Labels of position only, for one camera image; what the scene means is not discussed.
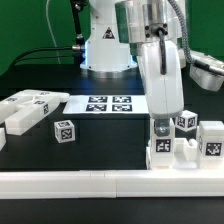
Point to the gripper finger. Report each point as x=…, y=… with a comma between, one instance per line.
x=162, y=126

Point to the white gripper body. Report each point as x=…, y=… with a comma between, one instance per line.
x=164, y=93

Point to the white chair seat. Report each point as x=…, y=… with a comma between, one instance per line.
x=183, y=156

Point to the white chair back assembly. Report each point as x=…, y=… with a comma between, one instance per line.
x=26, y=108

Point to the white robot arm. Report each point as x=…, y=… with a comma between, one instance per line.
x=118, y=35

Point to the white front fence bar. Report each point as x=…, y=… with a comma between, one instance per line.
x=111, y=184

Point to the white fence bar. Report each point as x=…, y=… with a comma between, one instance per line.
x=2, y=138
x=111, y=184

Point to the white marker sheet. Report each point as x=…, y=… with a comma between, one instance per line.
x=106, y=104

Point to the white left fence bar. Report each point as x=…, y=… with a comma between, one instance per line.
x=2, y=138

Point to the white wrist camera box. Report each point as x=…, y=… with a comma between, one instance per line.
x=208, y=73

